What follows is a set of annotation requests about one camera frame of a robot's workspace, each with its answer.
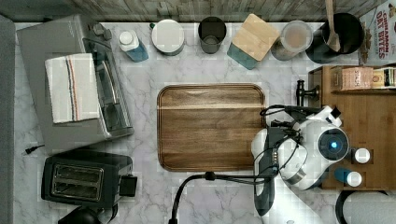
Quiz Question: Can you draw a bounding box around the black toaster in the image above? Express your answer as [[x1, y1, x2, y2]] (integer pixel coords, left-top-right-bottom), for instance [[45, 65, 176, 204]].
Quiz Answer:
[[41, 149, 137, 208]]

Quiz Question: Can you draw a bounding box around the wooden cutting board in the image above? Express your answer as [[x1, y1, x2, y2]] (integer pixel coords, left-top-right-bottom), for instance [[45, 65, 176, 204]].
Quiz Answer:
[[157, 83, 265, 172]]

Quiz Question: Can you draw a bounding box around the white lidded canister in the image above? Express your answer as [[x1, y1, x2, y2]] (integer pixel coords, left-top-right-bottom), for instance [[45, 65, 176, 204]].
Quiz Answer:
[[149, 19, 185, 56]]

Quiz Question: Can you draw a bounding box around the cinnamon oat bites cereal box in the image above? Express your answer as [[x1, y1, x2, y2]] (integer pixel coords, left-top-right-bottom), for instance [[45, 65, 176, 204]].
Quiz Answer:
[[359, 0, 396, 66]]

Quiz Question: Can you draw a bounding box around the pink tea box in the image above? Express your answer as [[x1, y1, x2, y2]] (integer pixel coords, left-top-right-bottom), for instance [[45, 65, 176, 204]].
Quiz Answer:
[[333, 67, 374, 91]]

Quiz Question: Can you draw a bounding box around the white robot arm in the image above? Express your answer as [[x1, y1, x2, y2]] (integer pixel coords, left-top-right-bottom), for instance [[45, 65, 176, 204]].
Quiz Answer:
[[251, 105, 349, 224]]

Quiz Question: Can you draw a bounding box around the white cap spice jar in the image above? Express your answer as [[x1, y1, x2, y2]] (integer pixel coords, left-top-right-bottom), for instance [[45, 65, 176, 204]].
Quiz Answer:
[[352, 147, 371, 164]]

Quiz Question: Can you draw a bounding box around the black power plug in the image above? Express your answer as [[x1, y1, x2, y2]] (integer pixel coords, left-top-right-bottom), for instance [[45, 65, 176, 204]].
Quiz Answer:
[[24, 145, 45, 155]]

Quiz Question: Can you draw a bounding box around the teal box wooden lid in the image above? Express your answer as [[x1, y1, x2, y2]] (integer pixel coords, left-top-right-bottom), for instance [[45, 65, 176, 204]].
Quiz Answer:
[[227, 13, 280, 70]]

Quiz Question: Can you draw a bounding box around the black drawer handle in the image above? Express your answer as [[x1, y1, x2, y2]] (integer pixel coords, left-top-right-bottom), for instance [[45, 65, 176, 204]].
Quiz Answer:
[[296, 79, 320, 106]]

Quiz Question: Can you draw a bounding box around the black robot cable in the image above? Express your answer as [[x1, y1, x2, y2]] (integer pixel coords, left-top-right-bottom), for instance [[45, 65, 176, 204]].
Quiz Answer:
[[167, 171, 275, 224]]

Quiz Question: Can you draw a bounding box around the black ring robot base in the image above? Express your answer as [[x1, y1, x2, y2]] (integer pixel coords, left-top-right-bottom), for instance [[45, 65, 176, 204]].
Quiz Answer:
[[335, 190, 395, 224]]

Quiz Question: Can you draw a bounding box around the silver toaster oven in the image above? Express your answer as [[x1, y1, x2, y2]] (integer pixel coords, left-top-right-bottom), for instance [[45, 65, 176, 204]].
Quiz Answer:
[[17, 14, 134, 154]]

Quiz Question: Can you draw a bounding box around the black utensil crock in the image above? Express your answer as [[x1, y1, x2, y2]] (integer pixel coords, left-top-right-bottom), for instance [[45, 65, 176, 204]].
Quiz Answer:
[[305, 13, 364, 63]]

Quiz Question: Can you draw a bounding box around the dark grey cup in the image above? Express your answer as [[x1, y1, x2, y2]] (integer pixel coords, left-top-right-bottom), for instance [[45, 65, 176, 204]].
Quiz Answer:
[[198, 17, 227, 54]]

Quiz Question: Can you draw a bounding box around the black round base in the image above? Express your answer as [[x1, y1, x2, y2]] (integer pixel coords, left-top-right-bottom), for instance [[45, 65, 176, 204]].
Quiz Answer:
[[57, 203, 119, 224]]

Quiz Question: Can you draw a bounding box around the yellow black box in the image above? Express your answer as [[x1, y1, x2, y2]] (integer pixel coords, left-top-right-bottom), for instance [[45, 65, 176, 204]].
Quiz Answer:
[[372, 67, 396, 89]]

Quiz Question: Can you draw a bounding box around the striped white dish towel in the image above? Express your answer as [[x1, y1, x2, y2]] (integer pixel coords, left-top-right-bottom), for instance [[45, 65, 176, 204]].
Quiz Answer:
[[45, 53, 100, 123]]

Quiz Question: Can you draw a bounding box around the glass jar clear lid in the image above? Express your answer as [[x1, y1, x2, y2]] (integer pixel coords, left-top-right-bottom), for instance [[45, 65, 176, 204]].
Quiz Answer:
[[271, 21, 313, 61]]

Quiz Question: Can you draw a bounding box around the wooden spoon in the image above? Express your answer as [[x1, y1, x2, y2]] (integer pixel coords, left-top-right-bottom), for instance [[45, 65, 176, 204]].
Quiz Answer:
[[325, 0, 341, 52]]

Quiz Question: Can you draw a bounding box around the blue bottle white cap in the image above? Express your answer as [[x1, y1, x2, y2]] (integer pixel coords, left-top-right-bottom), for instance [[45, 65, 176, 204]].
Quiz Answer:
[[119, 30, 149, 63]]

